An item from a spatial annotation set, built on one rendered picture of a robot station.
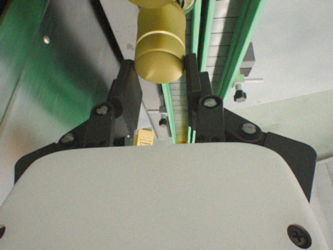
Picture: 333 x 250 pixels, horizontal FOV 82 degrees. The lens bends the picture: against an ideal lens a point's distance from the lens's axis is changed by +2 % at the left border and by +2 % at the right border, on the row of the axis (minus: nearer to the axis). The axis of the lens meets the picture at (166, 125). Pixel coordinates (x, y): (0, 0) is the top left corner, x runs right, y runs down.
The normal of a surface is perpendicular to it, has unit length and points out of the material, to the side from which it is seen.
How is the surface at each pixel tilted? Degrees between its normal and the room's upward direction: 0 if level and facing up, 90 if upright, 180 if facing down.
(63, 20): 90
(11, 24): 90
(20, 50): 90
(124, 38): 0
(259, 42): 0
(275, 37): 0
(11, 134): 90
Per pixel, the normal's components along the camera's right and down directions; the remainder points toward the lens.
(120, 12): -0.03, 0.92
